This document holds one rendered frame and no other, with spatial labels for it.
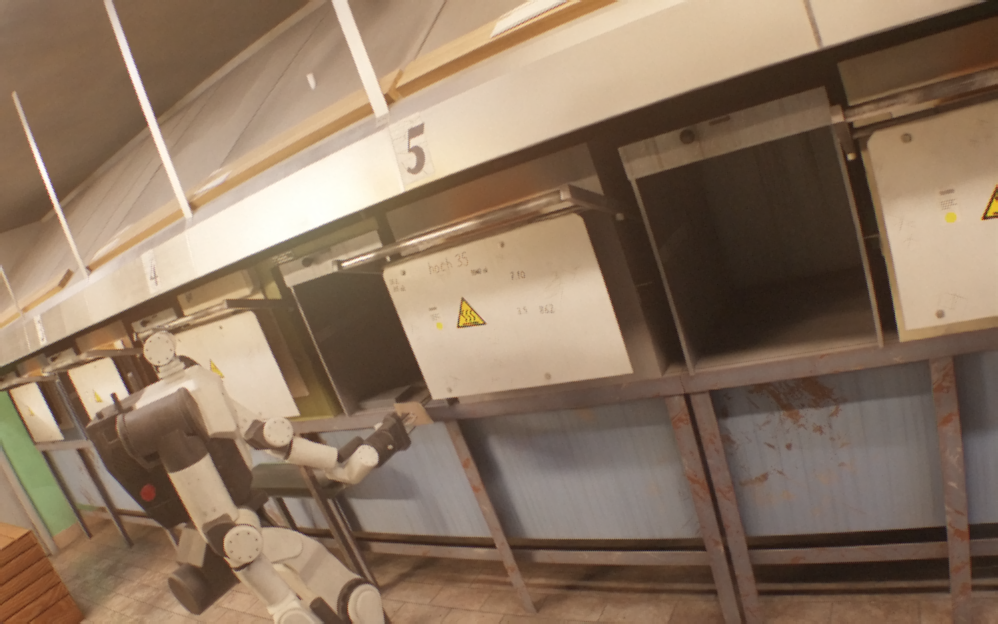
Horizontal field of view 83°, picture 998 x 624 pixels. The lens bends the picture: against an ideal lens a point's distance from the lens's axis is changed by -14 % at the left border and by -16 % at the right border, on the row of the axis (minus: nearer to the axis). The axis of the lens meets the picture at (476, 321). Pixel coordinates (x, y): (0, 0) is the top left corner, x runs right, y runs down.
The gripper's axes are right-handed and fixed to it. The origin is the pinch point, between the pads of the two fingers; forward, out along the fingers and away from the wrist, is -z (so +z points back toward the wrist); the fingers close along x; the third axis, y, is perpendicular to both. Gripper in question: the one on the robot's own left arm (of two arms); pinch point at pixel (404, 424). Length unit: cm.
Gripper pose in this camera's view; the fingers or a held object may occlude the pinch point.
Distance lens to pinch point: 201.9
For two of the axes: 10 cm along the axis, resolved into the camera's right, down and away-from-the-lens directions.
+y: -8.0, 1.7, 5.7
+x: -3.5, -9.1, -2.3
